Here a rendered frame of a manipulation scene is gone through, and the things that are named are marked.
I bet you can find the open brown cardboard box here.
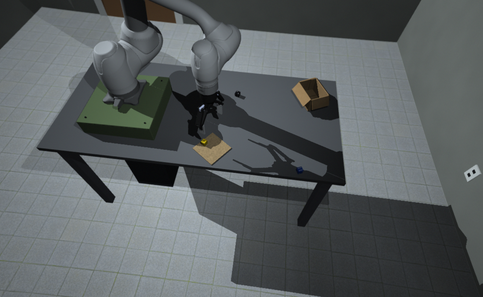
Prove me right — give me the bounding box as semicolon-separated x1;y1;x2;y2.
292;78;330;111

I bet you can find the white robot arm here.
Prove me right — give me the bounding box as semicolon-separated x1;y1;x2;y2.
92;0;241;109

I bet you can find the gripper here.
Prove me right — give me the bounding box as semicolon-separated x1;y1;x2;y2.
195;91;224;134

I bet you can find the tan textured mat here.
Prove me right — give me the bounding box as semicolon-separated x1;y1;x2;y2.
193;133;231;165

